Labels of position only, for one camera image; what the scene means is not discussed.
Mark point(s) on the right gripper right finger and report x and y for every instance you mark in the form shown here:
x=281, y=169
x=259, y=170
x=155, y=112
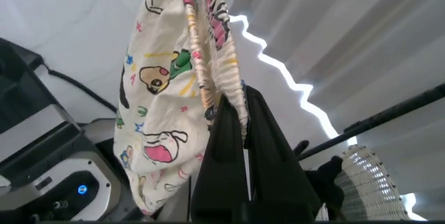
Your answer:
x=278, y=182

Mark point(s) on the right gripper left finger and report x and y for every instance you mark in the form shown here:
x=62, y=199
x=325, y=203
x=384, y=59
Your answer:
x=219, y=182

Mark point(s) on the cream printed garment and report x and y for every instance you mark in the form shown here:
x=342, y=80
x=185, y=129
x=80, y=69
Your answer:
x=163, y=88

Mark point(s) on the white laundry basket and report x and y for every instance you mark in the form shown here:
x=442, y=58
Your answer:
x=368, y=182

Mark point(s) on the black clothes rack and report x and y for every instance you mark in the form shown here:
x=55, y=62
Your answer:
x=382, y=118

